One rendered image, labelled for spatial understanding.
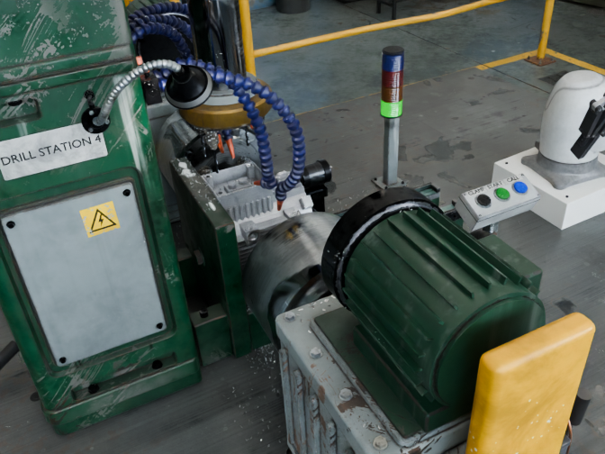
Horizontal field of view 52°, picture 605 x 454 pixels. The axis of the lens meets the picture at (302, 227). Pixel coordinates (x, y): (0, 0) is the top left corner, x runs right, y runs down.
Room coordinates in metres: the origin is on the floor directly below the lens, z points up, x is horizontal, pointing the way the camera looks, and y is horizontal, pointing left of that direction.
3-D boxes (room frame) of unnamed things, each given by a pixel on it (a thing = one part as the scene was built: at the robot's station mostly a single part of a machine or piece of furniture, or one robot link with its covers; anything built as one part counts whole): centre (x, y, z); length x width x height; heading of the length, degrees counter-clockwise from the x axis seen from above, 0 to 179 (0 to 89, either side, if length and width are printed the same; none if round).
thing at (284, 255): (0.83, -0.05, 1.04); 0.37 x 0.25 x 0.25; 24
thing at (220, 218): (1.08, 0.24, 0.97); 0.30 x 0.11 x 0.34; 24
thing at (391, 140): (1.64, -0.27, 1.01); 0.08 x 0.08 x 0.42; 24
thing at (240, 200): (1.13, 0.13, 1.11); 0.12 x 0.11 x 0.07; 114
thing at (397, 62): (1.64, -0.27, 1.19); 0.06 x 0.06 x 0.04
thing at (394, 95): (1.64, -0.27, 1.10); 0.06 x 0.06 x 0.04
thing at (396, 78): (1.64, -0.27, 1.14); 0.06 x 0.06 x 0.04
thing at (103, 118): (0.84, 0.21, 1.46); 0.18 x 0.11 x 0.13; 114
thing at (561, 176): (1.54, -0.75, 0.91); 0.22 x 0.18 x 0.06; 16
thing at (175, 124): (1.45, 0.23, 1.04); 0.41 x 0.25 x 0.25; 24
